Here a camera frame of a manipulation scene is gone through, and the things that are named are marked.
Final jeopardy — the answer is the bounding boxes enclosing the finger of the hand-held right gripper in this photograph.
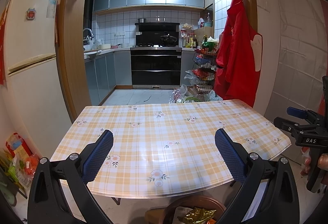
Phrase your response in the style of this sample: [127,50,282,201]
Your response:
[273,116,304,137]
[286,107,314,121]

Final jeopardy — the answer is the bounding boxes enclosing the plastic bags heap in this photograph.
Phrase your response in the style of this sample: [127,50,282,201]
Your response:
[169,70,223,103]

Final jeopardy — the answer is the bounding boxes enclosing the cream two-door refrigerator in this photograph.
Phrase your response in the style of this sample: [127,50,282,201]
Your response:
[4,0,73,155]

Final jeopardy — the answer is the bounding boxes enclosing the white printed packaging card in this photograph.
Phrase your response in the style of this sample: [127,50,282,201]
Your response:
[175,206,195,223]

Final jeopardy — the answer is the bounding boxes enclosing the colourful bags pile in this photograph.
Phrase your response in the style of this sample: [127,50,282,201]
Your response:
[0,132,43,189]

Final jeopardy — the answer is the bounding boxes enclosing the person's right hand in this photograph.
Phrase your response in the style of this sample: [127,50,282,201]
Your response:
[300,148,328,176]

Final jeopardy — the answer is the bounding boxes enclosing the black range hood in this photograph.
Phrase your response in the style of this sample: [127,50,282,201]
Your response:
[134,22,180,47]

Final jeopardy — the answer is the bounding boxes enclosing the brown round waste bin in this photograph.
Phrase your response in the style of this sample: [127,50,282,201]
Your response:
[163,194,227,224]

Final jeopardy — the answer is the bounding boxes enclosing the grey lower kitchen cabinets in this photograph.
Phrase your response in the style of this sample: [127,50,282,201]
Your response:
[84,50,132,106]

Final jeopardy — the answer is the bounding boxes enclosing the red hanging apron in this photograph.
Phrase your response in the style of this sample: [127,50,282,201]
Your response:
[213,0,263,108]

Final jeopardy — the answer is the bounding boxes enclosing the row of condiment bottles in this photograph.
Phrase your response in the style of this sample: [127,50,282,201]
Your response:
[182,32,199,48]

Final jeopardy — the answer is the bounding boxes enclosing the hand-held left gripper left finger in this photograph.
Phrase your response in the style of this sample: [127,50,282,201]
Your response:
[28,130,114,224]

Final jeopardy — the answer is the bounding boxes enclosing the black wok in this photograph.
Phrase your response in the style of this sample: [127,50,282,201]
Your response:
[160,34,178,44]

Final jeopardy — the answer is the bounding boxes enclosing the black built-in oven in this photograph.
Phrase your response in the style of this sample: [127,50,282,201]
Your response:
[130,47,183,89]

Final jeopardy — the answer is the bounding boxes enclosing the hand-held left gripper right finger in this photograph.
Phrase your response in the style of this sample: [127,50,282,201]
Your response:
[215,128,300,224]

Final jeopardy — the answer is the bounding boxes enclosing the red paper banner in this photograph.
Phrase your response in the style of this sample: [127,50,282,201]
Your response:
[0,7,9,85]

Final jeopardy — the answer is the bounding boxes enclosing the gold foil wrapper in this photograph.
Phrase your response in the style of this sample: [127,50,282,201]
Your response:
[178,207,217,224]

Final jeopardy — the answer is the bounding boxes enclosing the brown cardboard box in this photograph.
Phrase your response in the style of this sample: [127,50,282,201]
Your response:
[146,209,167,224]

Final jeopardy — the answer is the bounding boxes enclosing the chrome kitchen faucet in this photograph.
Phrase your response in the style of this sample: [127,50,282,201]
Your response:
[82,28,95,42]

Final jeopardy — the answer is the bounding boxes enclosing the yellow checked floral tablecloth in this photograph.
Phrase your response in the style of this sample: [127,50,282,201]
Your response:
[49,99,292,199]

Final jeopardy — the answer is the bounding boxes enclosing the black wire storage rack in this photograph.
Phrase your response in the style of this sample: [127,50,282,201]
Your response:
[192,40,221,94]

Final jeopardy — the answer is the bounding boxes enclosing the person's light striped clothing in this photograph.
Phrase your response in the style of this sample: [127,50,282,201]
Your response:
[241,183,268,223]

